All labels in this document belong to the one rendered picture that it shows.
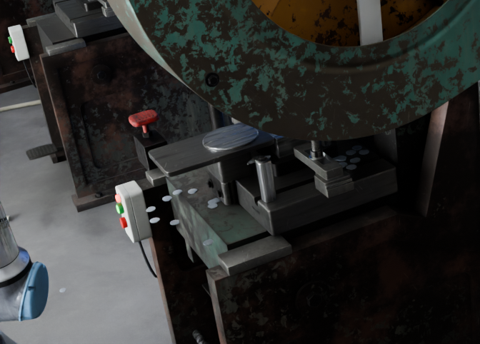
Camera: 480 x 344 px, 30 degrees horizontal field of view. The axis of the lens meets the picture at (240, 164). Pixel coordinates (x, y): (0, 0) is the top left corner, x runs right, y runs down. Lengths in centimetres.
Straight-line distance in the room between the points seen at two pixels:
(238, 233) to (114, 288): 120
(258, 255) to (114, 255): 147
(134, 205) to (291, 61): 85
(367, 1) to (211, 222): 66
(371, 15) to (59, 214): 228
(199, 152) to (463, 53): 63
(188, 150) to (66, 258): 140
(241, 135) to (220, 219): 19
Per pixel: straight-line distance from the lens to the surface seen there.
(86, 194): 360
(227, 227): 189
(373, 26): 151
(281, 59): 142
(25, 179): 397
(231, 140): 193
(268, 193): 182
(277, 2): 147
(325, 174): 181
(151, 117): 221
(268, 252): 178
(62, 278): 315
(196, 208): 199
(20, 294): 185
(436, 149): 191
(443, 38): 156
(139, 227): 220
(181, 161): 189
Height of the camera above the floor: 156
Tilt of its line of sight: 25 degrees down
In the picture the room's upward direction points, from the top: 10 degrees counter-clockwise
